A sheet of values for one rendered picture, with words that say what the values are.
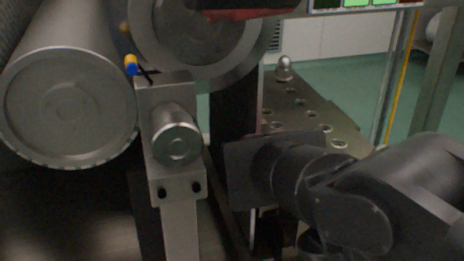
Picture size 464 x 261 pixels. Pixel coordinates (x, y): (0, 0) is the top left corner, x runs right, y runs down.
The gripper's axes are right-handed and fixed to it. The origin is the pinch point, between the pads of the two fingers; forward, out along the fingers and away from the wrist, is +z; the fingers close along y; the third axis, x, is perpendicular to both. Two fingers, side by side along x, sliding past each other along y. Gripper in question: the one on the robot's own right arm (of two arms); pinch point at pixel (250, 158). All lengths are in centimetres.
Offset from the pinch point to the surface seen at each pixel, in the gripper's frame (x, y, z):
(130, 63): 10.6, -12.3, -14.4
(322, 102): 4.6, 19.0, 18.1
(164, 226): -4.6, -11.1, -5.2
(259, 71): 9.5, -0.2, -7.2
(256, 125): 4.1, -0.3, -4.4
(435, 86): 4, 71, 51
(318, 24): 60, 149, 265
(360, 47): 39, 193, 276
